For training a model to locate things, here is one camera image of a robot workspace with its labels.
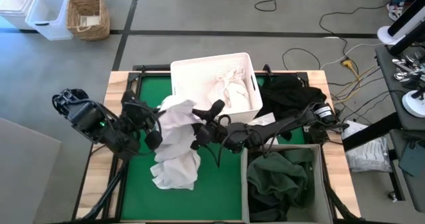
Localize dark teal cloth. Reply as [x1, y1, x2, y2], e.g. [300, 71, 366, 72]
[398, 140, 425, 178]

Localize white round stand base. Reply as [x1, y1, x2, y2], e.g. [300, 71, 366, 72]
[401, 90, 425, 118]

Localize white paper sheet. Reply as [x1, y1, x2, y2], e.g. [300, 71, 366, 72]
[79, 15, 100, 28]

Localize black frame strut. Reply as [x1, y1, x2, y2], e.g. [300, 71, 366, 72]
[320, 180, 361, 222]
[81, 160, 129, 222]

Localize white base stand with pole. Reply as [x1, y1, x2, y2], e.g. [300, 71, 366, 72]
[377, 0, 425, 46]

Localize looped black floor cable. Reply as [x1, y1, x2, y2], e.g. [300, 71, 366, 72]
[281, 47, 321, 71]

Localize dark grey side cart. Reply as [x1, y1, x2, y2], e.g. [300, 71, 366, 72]
[375, 46, 425, 213]

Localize white lace cloth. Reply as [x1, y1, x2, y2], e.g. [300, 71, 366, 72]
[207, 67, 253, 114]

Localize grey fabric bin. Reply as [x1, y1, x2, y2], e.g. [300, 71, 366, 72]
[240, 143, 333, 224]

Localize long black floor cable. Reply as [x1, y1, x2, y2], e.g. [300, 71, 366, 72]
[318, 0, 398, 65]

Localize yellow cable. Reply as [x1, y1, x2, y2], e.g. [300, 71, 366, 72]
[331, 63, 379, 105]

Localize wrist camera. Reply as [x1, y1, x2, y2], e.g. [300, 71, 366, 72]
[207, 99, 226, 119]
[143, 130, 164, 151]

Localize black metal bar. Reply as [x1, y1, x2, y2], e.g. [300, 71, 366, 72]
[341, 112, 404, 152]
[388, 21, 425, 57]

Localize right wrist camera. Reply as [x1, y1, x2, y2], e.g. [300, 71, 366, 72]
[207, 99, 226, 119]

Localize small white cloth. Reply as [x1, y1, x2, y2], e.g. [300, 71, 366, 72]
[247, 112, 280, 145]

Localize white perforated plastic basket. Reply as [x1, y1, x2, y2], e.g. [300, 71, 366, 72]
[169, 52, 264, 122]

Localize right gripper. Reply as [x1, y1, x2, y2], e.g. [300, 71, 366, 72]
[190, 109, 235, 151]

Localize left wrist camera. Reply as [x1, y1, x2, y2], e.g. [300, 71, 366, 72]
[143, 130, 164, 151]

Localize black garment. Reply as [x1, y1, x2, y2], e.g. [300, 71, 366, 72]
[257, 74, 328, 142]

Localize black table frame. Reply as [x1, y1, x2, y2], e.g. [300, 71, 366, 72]
[109, 64, 333, 224]

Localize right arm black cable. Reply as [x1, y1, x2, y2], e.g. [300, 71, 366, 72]
[202, 143, 233, 168]

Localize black cable bundle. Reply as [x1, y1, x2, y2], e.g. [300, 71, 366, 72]
[327, 74, 404, 124]

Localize person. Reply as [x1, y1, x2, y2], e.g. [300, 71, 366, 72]
[386, 0, 421, 21]

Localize white plastic bin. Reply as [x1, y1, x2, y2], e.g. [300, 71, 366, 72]
[0, 0, 37, 31]

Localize clear plastic bag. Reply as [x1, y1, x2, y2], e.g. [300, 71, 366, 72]
[341, 120, 393, 173]

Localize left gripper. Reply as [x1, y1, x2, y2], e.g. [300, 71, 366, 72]
[125, 98, 167, 132]

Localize dark green garment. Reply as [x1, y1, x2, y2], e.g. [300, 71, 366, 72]
[246, 147, 315, 208]

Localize wicker basket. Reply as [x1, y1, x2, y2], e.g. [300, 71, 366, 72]
[65, 0, 111, 41]

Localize large white shirt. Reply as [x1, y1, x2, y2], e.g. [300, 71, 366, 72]
[149, 95, 203, 191]

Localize white floor cable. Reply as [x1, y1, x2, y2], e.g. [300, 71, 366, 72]
[320, 43, 386, 70]

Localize clear bin black handles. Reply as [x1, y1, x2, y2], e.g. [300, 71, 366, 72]
[25, 0, 73, 41]

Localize black clamp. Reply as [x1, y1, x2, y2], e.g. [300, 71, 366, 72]
[262, 63, 275, 78]

